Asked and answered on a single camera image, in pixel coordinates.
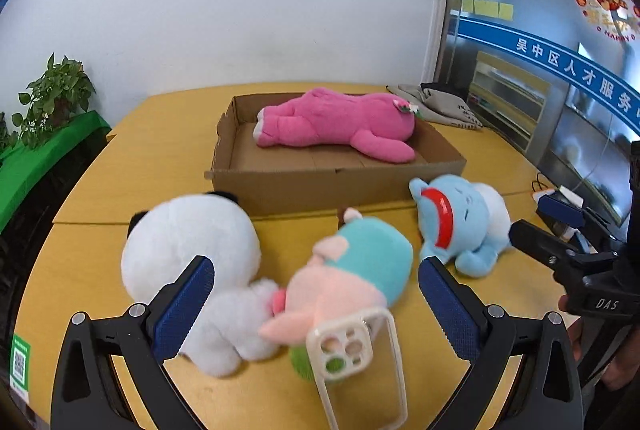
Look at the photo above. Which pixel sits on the grey cloth bag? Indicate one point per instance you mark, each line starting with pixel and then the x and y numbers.
pixel 445 112

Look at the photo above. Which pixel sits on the pink and teal plush toy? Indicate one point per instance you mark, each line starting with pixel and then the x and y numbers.
pixel 360 260

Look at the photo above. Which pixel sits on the clear white phone case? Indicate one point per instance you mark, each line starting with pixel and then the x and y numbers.
pixel 345 342

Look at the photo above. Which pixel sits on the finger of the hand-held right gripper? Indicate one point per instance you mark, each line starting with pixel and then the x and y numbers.
pixel 562 212
pixel 542 245

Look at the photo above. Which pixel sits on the person's right hand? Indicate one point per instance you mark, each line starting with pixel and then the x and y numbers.
pixel 576 340

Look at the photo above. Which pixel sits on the small white box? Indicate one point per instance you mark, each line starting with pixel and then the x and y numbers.
pixel 562 199

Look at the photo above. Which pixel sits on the blue plush toy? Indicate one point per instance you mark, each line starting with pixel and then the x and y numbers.
pixel 465 215

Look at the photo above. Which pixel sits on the magenta plush toy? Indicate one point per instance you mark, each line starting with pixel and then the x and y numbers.
pixel 330 119

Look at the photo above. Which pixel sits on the green table cloth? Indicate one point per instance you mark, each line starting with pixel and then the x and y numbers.
pixel 40 164

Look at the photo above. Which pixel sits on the yellow sticky note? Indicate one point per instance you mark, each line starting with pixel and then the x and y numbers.
pixel 504 11
pixel 484 7
pixel 468 5

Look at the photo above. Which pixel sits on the blue window banner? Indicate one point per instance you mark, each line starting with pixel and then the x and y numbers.
pixel 550 54

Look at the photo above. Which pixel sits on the black cloth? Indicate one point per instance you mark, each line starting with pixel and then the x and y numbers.
pixel 440 89

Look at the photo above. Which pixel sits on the white panda plush toy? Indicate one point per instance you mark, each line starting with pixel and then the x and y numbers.
pixel 195 235

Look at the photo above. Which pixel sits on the yellow wooden desktop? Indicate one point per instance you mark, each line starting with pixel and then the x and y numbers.
pixel 160 144

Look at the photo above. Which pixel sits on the green code sticker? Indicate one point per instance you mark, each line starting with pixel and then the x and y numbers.
pixel 20 365

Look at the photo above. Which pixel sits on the small green potted plant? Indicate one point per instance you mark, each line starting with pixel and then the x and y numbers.
pixel 7 134

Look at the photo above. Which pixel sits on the large green potted plant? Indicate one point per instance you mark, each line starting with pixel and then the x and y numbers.
pixel 55 94

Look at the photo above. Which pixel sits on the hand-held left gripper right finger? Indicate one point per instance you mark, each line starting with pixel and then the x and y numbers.
pixel 450 310

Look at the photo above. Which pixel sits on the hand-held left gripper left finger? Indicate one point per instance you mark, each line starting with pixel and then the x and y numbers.
pixel 184 307

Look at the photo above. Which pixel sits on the brown cardboard box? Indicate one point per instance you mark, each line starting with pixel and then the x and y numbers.
pixel 300 187

